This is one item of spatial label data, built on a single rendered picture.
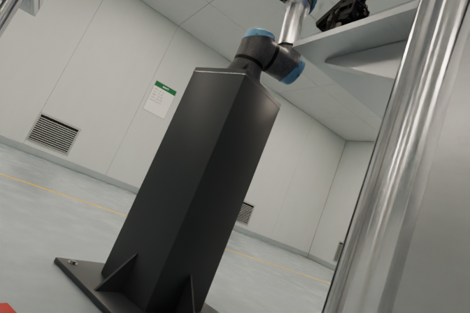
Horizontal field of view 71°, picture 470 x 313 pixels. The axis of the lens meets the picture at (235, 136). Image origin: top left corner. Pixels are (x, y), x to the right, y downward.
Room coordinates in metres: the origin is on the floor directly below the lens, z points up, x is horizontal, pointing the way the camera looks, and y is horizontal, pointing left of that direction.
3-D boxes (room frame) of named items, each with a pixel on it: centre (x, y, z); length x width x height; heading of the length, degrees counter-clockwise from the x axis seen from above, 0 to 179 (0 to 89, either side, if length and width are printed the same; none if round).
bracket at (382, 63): (0.73, -0.25, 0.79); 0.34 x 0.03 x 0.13; 29
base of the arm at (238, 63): (1.16, 0.06, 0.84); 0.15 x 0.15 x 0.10
